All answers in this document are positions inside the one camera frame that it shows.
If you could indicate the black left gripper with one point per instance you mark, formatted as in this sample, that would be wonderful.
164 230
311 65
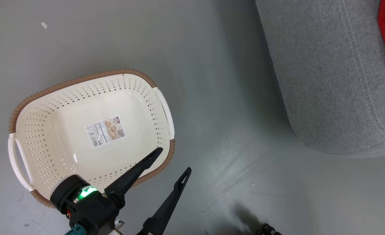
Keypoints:
94 212

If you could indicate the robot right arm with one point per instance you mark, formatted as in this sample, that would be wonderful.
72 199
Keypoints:
269 230

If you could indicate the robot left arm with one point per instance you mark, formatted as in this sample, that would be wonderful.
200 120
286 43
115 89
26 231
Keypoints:
76 231

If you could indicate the cream perforated laundry basket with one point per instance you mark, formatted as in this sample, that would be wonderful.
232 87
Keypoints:
48 130

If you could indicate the printed barcode label sticker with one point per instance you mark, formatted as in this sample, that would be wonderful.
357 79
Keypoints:
106 131

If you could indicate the small white paper scrap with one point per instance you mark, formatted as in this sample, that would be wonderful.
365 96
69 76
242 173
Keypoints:
44 25

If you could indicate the grey fabric sofa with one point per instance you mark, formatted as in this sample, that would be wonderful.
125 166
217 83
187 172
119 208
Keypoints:
326 81

